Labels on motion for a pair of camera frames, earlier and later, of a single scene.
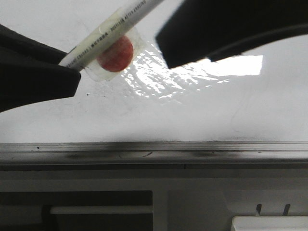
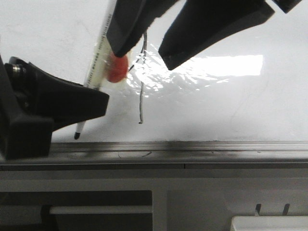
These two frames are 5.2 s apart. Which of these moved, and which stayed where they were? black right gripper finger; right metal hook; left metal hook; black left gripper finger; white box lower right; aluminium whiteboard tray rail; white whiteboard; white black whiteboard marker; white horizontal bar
Moved: black right gripper finger; black left gripper finger; white black whiteboard marker
Stayed: right metal hook; left metal hook; white whiteboard; white horizontal bar; aluminium whiteboard tray rail; white box lower right
